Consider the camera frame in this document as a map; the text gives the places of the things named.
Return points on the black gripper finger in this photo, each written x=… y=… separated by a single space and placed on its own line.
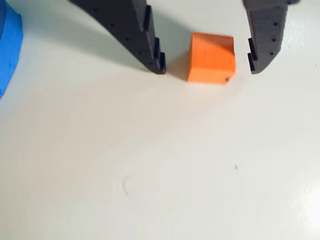
x=267 y=30
x=125 y=20

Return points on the small orange cube block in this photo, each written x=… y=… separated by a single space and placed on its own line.
x=212 y=60

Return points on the blue tape roll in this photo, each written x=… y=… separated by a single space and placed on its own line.
x=8 y=50

